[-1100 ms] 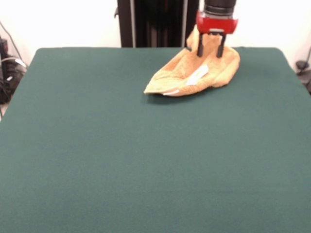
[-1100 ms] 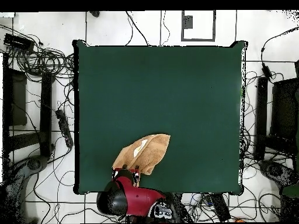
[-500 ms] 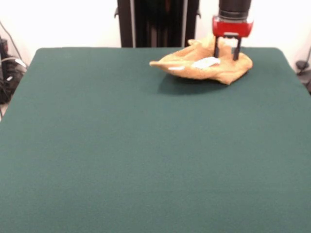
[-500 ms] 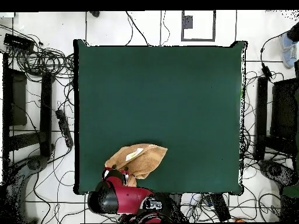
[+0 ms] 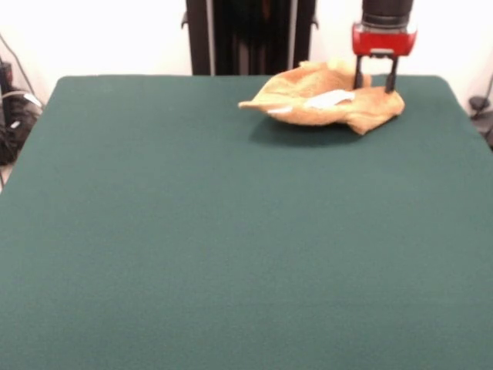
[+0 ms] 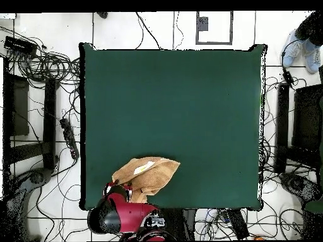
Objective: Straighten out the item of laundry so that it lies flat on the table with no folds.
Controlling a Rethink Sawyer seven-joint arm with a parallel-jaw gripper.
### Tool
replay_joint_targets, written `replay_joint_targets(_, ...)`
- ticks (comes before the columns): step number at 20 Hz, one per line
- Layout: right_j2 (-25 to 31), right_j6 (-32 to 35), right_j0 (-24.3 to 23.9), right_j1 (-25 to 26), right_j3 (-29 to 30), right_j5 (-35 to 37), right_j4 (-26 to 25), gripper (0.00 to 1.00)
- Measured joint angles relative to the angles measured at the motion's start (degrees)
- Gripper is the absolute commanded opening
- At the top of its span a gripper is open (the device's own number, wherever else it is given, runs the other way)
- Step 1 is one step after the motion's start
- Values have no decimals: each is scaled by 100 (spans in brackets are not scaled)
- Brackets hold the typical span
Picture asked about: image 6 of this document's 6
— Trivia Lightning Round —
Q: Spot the orange-tan terry towel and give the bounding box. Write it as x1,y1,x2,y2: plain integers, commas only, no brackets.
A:
111,156,181,204

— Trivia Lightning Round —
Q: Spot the dark green fabric item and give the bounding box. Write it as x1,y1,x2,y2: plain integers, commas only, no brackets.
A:
304,198,323,214

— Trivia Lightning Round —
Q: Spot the black power strip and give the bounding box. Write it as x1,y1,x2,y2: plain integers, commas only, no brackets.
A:
59,117,80,161
225,209,250,240

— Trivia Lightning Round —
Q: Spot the dark green table cloth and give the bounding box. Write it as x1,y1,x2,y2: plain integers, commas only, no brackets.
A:
78,42,268,212

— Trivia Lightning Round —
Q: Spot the grey wheeled base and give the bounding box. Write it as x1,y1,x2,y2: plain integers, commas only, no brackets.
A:
278,172,323,202
4,167,54,241

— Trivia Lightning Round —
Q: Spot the grey floor outlet box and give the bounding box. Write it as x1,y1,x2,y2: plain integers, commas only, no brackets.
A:
197,16,209,32

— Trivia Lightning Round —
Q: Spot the black electronics box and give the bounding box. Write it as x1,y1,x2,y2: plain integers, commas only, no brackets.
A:
3,35,38,55

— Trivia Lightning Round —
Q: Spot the person's right light shoe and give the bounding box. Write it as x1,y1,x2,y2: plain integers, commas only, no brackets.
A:
281,30,303,68

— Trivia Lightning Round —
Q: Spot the person's light shoe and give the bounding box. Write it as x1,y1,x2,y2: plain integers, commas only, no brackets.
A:
281,30,303,68
302,38,322,74

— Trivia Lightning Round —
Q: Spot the person's left light shoe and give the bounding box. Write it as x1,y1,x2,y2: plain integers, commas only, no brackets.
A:
302,38,322,74

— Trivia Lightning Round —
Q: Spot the person's right leg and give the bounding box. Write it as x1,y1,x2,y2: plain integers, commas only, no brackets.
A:
294,10,323,41

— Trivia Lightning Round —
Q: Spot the person's leg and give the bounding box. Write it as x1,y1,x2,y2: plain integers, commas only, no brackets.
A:
294,10,323,41
308,30,323,47

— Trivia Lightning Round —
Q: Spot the person's left leg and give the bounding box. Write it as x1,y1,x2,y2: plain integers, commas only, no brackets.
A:
308,30,323,47

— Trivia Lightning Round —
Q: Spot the black metal stand frame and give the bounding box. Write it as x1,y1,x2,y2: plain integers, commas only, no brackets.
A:
2,57,60,177
274,64,323,175

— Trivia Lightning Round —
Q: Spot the long black cable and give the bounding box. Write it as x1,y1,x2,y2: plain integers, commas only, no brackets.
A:
134,11,162,50

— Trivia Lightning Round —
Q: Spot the black cable tangle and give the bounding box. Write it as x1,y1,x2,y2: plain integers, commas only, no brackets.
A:
0,25,81,86

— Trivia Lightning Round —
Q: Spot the grey floor hatch frame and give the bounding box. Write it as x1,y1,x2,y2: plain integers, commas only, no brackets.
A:
195,11,233,45

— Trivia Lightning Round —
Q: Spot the black cable with adapter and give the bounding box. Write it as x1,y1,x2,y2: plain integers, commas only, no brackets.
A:
281,37,307,86

